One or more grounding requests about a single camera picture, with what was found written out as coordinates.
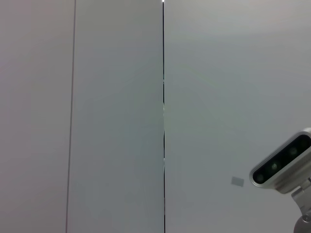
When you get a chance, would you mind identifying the small grey wall sticker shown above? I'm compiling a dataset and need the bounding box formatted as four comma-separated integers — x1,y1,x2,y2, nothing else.
231,176,245,187

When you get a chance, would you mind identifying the silver camera mount bracket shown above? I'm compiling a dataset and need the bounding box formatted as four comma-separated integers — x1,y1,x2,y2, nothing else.
290,178,311,233

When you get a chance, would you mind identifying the silver depth camera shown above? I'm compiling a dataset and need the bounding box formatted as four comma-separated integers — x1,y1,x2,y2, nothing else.
249,128,311,195

